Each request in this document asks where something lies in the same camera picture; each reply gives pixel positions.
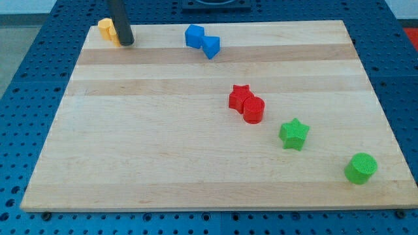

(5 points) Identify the red star block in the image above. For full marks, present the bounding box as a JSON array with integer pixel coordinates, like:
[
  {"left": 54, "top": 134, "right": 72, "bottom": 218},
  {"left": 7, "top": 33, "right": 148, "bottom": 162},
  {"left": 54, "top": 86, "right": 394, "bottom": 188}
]
[{"left": 228, "top": 84, "right": 254, "bottom": 114}]

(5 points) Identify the green star block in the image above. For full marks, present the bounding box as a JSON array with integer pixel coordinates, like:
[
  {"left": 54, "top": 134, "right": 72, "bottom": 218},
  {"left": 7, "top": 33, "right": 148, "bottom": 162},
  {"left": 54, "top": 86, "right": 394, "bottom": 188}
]
[{"left": 278, "top": 118, "right": 310, "bottom": 151}]

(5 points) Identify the red cylinder block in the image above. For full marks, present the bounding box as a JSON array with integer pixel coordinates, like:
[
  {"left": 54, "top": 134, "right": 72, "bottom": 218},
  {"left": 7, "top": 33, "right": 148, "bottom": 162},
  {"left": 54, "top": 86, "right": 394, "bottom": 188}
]
[{"left": 243, "top": 97, "right": 265, "bottom": 124}]

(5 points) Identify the wooden board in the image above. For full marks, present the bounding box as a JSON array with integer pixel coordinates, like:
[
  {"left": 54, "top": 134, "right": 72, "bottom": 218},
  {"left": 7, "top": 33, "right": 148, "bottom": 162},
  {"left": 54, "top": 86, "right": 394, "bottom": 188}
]
[{"left": 20, "top": 20, "right": 417, "bottom": 212}]

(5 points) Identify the blue triangle block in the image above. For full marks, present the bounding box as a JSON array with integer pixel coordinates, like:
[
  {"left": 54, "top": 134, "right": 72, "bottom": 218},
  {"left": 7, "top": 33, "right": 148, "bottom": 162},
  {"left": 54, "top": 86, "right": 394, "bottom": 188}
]
[{"left": 201, "top": 36, "right": 220, "bottom": 59}]

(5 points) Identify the blue cube block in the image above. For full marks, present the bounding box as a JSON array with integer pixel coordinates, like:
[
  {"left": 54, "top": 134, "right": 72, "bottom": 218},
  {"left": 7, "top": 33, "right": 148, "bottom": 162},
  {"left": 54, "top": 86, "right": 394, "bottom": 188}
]
[{"left": 184, "top": 25, "right": 205, "bottom": 49}]

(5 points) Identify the yellow block behind rod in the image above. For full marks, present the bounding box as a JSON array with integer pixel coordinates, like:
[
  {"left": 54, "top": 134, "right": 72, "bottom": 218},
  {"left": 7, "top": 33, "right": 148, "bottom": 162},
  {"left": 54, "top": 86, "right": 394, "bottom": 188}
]
[{"left": 108, "top": 25, "right": 121, "bottom": 47}]

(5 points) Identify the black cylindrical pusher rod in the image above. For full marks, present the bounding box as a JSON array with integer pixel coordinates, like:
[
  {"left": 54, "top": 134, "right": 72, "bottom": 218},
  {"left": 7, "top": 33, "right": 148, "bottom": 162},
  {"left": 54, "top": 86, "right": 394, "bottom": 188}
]
[{"left": 106, "top": 0, "right": 135, "bottom": 46}]

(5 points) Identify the yellow hexagon block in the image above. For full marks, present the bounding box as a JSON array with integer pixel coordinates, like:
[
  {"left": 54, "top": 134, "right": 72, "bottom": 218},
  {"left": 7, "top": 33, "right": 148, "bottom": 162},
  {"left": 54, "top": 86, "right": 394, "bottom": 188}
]
[{"left": 97, "top": 18, "right": 112, "bottom": 40}]

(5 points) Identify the green cylinder block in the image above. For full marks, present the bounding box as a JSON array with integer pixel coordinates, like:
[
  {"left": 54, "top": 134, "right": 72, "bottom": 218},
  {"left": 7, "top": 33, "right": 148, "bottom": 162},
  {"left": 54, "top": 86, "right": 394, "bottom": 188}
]
[{"left": 344, "top": 153, "right": 378, "bottom": 185}]

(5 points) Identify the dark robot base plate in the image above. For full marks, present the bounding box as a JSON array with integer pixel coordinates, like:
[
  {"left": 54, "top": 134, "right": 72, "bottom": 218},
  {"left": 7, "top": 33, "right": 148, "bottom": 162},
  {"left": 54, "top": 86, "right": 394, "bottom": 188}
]
[{"left": 180, "top": 0, "right": 251, "bottom": 11}]

